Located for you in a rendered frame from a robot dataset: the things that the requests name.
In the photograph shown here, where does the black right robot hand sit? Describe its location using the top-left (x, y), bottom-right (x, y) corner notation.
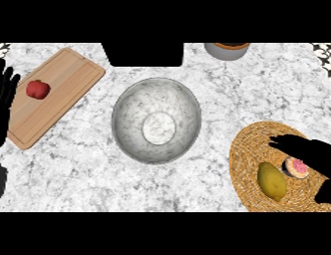
top-left (268, 133), bottom-right (331, 204)

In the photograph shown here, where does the pink frosted cupcake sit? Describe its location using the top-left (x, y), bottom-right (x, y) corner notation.
top-left (283, 156), bottom-right (311, 179)

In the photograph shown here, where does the round woven wicker placemat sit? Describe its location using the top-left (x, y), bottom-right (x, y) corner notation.
top-left (228, 121), bottom-right (331, 213)

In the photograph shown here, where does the grey marble bowl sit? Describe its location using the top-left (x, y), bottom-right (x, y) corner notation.
top-left (111, 77), bottom-right (203, 165)

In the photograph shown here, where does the red apple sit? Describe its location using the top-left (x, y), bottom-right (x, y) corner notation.
top-left (25, 79), bottom-right (53, 101)

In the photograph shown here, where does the wooden cutting board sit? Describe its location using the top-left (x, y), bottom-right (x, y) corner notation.
top-left (8, 47), bottom-right (108, 151)

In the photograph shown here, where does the black appliance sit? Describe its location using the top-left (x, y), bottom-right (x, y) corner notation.
top-left (101, 43), bottom-right (185, 68)

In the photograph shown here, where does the grey pot with brown rim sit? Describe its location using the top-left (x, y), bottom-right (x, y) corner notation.
top-left (203, 43), bottom-right (252, 62)

